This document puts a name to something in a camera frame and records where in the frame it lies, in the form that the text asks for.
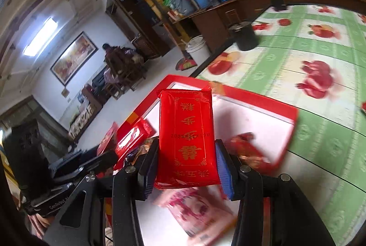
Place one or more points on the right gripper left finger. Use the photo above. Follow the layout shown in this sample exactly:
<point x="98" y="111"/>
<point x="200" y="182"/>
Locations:
<point x="81" y="220"/>

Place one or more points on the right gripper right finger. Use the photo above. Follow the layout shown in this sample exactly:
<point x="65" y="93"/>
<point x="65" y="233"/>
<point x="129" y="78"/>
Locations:
<point x="293" y="219"/>

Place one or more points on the red gold-print snack packet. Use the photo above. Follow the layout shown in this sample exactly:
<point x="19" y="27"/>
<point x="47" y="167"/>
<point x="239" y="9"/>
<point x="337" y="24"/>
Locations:
<point x="242" y="146"/>

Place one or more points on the large red snack packet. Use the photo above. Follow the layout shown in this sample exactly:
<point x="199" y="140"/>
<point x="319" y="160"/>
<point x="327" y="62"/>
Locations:
<point x="186" y="156"/>

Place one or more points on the dark maroon snack packet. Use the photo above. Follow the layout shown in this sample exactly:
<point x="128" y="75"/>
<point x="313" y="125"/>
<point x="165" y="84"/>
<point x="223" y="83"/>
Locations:
<point x="132" y="156"/>

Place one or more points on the pink rose snack packet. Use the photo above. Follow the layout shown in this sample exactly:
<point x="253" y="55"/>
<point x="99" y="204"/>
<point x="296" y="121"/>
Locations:
<point x="203" y="216"/>

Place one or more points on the red white tray box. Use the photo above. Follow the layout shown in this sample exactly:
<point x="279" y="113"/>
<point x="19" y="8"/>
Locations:
<point x="194" y="84"/>

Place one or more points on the red snack packet in tray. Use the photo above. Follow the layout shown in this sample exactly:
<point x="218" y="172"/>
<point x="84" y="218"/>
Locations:
<point x="137" y="134"/>

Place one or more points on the ceiling light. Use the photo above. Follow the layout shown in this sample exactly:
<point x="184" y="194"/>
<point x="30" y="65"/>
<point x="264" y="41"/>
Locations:
<point x="43" y="37"/>

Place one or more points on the seated person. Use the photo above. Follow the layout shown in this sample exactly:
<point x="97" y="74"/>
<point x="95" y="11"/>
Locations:
<point x="126" y="65"/>

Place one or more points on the black cup on table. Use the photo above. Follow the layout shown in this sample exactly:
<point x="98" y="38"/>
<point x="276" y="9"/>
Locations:
<point x="244" y="35"/>

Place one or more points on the white plastic bucket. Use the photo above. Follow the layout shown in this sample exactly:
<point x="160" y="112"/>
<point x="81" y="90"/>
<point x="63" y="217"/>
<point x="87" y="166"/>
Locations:
<point x="198" y="49"/>

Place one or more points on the framed wall picture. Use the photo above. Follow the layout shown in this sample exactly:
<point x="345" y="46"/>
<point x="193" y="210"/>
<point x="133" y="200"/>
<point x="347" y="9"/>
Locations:
<point x="73" y="58"/>

